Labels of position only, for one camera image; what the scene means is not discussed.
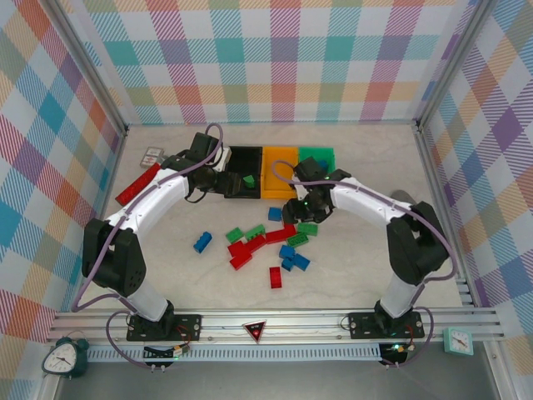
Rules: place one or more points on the green lego brick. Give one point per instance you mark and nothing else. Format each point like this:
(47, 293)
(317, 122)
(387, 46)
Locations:
(308, 228)
(255, 231)
(234, 235)
(248, 181)

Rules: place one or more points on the long red lego brick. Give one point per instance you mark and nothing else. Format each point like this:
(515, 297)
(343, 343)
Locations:
(280, 235)

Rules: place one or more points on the green lego plate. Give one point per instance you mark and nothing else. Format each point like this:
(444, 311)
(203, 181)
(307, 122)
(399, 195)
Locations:
(297, 240)

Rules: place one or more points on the long blue lego brick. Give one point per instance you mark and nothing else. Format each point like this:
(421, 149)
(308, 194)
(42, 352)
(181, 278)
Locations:
(202, 242)

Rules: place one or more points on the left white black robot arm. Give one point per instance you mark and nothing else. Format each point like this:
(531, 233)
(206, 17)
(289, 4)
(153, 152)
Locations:
(141, 208)

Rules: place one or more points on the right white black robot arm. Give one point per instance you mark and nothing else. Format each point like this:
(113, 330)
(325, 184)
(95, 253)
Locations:
(366, 201)

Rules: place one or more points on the black plastic bin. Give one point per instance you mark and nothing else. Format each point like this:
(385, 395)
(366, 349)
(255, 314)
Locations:
(245, 158)

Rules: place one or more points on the orange plastic bin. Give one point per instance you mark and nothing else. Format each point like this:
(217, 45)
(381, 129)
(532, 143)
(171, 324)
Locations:
(270, 189)

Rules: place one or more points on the green plastic bin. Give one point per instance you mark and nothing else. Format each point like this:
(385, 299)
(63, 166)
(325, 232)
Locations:
(310, 152)

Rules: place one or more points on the small framed card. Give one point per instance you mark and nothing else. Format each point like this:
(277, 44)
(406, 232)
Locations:
(150, 157)

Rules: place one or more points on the red glitter toy microphone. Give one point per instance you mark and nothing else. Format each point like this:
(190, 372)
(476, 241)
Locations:
(135, 189)

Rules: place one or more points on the grey oval stone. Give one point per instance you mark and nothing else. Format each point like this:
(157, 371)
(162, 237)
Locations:
(400, 195)

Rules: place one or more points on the red black triangle emblem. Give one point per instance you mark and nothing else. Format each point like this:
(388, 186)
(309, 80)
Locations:
(255, 331)

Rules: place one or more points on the mint square clock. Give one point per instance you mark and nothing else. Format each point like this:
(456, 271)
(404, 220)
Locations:
(458, 341)

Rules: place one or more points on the dark green alarm clock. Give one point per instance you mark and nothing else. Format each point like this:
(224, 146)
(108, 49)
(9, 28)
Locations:
(58, 361)

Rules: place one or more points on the aluminium side frame bar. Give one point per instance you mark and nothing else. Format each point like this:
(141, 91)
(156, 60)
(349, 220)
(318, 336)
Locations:
(119, 151)
(444, 196)

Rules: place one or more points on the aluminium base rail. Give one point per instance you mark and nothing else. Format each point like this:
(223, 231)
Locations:
(291, 325)

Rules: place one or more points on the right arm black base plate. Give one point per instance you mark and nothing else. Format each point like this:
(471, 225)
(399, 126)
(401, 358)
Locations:
(362, 325)

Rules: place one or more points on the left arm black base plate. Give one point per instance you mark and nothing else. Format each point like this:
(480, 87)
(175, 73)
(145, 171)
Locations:
(187, 327)

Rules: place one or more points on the aluminium frame post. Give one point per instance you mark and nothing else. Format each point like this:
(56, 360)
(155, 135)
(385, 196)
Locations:
(452, 62)
(95, 71)

